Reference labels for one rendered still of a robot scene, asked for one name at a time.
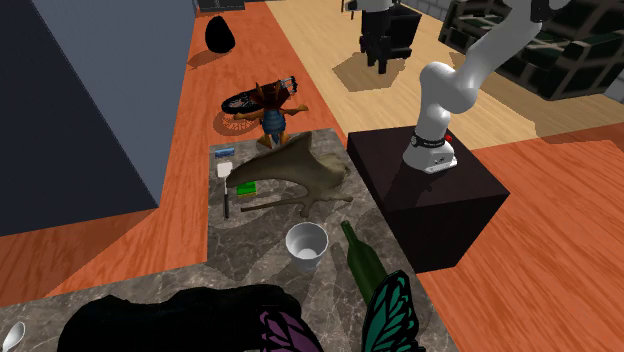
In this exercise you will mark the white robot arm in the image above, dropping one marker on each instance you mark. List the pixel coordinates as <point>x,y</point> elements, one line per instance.
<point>434,122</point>

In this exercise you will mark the olive brown antler-shaped object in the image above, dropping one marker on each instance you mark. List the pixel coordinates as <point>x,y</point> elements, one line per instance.
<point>292,168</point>

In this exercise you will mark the green sponge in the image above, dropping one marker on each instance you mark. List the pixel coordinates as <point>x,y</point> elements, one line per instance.
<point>247,188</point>

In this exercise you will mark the orange and blue toy figure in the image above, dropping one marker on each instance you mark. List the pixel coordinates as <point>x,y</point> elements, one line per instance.
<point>273,122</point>

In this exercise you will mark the white cup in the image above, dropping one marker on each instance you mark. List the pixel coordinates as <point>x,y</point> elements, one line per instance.
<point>306,244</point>

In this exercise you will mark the small blue box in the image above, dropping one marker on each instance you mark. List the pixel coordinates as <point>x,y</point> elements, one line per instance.
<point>224,152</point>

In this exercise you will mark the dark green bottle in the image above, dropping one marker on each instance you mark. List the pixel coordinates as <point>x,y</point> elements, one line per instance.
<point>363,265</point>

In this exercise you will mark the dark robot stand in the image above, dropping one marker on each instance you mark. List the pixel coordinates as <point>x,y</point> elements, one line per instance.
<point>438,214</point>

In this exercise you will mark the black chair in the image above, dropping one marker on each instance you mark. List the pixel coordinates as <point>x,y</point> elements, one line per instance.
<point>385,34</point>

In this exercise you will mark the purple butterfly figure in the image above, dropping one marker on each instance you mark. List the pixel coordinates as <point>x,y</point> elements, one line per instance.
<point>285,336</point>

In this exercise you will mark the teal butterfly figure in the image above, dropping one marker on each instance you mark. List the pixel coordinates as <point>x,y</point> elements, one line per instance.
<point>390,322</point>

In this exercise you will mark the black egg-shaped object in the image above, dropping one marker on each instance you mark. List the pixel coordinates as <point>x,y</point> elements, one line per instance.
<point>219,35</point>

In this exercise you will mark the black lumpy object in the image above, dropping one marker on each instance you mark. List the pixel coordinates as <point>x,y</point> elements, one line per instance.
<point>170,322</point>

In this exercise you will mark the dark shelf unit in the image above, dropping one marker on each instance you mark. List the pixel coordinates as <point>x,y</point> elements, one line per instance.
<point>560,53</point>

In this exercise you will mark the white spoon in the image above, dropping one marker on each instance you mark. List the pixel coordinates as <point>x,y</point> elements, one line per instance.
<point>13,335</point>

